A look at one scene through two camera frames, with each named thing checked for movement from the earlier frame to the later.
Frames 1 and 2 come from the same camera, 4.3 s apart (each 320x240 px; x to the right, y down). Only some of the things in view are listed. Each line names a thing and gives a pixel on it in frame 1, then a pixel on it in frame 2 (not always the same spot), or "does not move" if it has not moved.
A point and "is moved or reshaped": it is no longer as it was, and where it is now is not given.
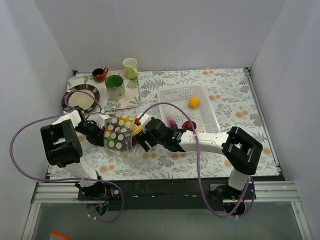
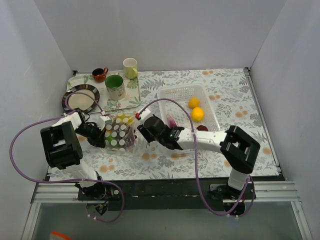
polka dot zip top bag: x=119 y=137 is moved or reshaped
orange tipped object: x=53 y=233 does not move
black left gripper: x=97 y=136 does not move
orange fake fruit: x=138 y=130 is moved or reshaped
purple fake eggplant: x=172 y=124 does not move
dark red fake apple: x=187 y=125 → x=202 y=128
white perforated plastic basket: x=204 y=117 does not move
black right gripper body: x=144 y=139 does not move
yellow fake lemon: x=194 y=102 does not move
